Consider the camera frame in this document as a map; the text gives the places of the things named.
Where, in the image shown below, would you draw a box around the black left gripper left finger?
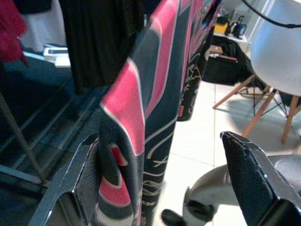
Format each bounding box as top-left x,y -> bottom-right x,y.
28,133 -> 104,226

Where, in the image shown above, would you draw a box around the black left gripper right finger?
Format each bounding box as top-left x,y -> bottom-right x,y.
220,131 -> 301,226

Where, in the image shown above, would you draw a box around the black red lettered shirt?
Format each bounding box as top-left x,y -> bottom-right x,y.
97,0 -> 222,226

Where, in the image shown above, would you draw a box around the black metal clothes rack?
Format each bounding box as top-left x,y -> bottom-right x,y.
0,91 -> 51,189

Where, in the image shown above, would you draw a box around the black bag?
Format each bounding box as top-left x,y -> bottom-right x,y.
201,35 -> 256,86

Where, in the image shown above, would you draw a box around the white chair wooden legs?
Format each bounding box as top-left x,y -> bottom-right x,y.
213,0 -> 301,145

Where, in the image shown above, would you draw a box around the white flat box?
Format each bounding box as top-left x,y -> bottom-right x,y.
43,44 -> 71,68

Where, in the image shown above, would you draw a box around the black hanging garment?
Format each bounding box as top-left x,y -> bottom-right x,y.
58,0 -> 148,96

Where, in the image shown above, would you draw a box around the black blue kettle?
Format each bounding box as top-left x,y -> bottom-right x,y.
229,16 -> 247,38

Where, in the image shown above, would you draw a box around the yellow flat box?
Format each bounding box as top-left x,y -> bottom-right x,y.
214,21 -> 230,34

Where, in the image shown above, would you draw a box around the red hanging garment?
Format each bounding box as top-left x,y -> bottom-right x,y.
0,0 -> 30,68

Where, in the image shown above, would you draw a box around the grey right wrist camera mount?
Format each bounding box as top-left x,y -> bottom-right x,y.
184,163 -> 238,223

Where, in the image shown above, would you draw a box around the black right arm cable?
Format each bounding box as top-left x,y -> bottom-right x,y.
241,0 -> 301,29

